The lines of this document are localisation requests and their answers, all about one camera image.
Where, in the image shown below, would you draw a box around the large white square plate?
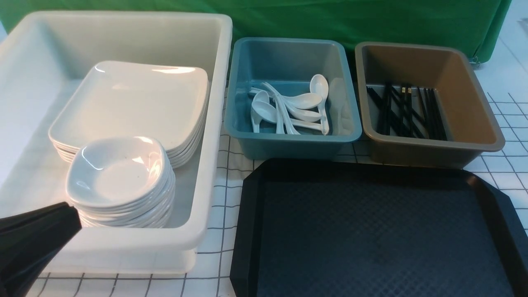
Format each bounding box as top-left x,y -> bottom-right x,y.
48,61 -> 209,151

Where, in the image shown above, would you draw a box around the white ceramic soup spoon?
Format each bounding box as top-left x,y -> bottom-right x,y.
283,93 -> 322,110

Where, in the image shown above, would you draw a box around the black chopstick pair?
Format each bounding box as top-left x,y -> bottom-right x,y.
401,84 -> 415,138

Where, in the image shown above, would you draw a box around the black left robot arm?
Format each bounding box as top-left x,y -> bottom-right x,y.
0,202 -> 82,297

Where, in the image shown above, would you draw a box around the white spoon left in bin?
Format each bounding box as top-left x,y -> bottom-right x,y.
249,88 -> 281,133

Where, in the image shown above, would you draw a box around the white spoon crossing in bin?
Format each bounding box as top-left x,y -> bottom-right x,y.
262,82 -> 323,135

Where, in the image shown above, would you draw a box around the stack of white square plates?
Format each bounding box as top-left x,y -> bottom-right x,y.
51,120 -> 205,169

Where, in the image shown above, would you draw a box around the white spoon upright in bin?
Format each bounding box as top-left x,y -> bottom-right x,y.
309,74 -> 330,135

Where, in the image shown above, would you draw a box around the blue plastic bin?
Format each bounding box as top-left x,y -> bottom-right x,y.
224,37 -> 363,160

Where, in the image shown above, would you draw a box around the black serving tray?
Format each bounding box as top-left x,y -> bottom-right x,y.
229,159 -> 528,297

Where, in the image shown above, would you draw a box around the large white plastic bin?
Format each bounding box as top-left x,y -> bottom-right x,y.
1,11 -> 233,278

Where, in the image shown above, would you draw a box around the stack of white small dishes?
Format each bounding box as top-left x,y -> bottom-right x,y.
66,137 -> 177,228

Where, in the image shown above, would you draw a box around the black chopsticks in brown bin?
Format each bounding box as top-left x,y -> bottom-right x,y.
366,82 -> 448,141

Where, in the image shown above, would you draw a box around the brown plastic bin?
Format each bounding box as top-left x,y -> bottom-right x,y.
355,42 -> 505,168

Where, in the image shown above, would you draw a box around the green cloth backdrop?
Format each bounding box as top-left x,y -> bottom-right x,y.
0,0 -> 511,63

